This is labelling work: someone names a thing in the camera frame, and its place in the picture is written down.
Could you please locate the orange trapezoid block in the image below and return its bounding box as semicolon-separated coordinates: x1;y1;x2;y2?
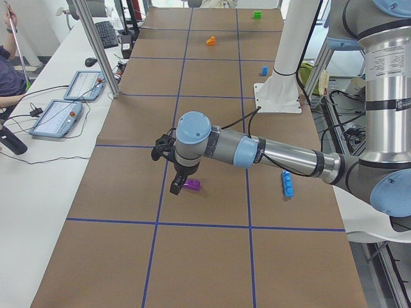
206;36;216;46

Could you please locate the long blue four-stud block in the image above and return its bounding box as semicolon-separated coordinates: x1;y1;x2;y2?
281;170;294;198

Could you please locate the seated person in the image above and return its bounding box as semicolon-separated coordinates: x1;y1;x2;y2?
1;6;26;108

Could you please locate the purple trapezoid block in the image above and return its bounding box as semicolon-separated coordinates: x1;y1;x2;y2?
183;179;201;191

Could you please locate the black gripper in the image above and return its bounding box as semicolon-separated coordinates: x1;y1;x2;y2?
170;156;200;195

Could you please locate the black computer mouse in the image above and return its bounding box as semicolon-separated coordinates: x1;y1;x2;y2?
84;57;98;67

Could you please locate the black bottle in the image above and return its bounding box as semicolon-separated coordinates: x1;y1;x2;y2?
1;126;28;155

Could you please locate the green block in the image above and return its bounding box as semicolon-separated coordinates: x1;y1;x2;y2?
253;10;262;19

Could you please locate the black keyboard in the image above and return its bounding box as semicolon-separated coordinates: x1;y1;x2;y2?
94;21;118;49

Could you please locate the near blue teach pendant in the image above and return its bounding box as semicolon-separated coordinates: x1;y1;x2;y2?
29;99;83;138

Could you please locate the blue teach pendant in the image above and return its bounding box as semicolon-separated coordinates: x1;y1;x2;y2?
29;99;83;138
64;71;105;101

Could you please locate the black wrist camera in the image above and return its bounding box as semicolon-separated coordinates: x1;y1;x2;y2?
151;134;176;163

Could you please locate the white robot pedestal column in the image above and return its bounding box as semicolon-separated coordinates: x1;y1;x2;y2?
254;0;322;114

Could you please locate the small blue block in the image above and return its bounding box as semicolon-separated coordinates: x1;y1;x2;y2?
261;65;268;76

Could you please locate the white chair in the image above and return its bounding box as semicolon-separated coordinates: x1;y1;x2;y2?
333;186;410;244

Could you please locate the aluminium frame post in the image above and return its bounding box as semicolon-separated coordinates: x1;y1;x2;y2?
73;0;120;98

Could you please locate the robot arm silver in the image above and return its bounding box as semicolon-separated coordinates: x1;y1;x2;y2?
169;1;410;217

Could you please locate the far blue teach pendant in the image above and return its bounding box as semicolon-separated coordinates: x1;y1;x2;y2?
64;71;105;101

